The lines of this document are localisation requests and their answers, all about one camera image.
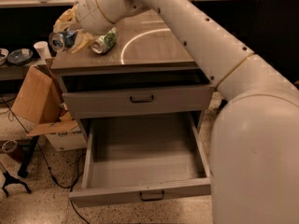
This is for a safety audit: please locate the white paper cup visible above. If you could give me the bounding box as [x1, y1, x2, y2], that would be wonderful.
[34, 41, 51, 60]

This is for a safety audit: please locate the black tripod stand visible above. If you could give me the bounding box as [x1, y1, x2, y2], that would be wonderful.
[0, 162, 31, 197]

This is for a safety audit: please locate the grey top drawer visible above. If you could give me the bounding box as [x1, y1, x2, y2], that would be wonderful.
[63, 85, 214, 119]

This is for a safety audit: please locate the grey drawer cabinet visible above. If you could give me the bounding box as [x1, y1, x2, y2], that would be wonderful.
[51, 11, 214, 138]

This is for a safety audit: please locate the brown cardboard box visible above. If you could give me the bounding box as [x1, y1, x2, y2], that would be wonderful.
[11, 65, 78, 136]

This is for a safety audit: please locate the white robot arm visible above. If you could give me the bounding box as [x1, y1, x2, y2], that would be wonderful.
[53, 0, 299, 224]

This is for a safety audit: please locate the black floor cable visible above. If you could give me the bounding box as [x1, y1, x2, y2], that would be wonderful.
[0, 95, 92, 224]

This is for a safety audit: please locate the green silver can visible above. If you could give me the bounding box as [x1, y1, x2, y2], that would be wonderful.
[91, 27, 118, 54]

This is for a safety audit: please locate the small bowl at left edge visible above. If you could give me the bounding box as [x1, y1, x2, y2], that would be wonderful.
[0, 49, 8, 66]

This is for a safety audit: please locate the open grey middle drawer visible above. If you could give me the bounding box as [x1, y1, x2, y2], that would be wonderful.
[69, 113, 210, 207]

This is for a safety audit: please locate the black office chair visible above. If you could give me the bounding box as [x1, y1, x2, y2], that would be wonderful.
[217, 0, 299, 108]

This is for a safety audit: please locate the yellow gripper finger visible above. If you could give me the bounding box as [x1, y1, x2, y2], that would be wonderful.
[53, 6, 80, 33]
[67, 29, 95, 53]

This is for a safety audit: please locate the dark plate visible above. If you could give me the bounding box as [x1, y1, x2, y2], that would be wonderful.
[7, 49, 33, 66]

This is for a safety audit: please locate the white printed cardboard box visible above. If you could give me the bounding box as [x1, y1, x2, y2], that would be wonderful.
[46, 128, 87, 151]

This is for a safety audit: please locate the brown cup on floor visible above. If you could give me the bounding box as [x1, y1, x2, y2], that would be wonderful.
[2, 140, 24, 163]

